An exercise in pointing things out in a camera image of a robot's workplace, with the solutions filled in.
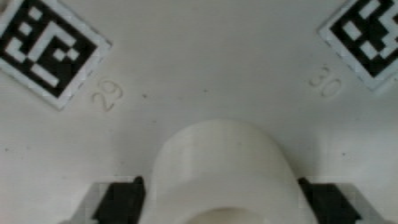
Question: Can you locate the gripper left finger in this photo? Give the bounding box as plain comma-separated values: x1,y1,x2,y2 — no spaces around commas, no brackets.
58,176,145,224

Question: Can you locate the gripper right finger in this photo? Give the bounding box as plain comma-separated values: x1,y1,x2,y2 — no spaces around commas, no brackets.
296,177,380,224

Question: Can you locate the white cylindrical table leg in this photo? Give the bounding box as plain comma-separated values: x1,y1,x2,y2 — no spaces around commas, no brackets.
140,120,316,224

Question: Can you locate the white round table top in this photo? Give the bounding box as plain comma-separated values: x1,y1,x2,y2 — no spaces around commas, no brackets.
0,0,398,224

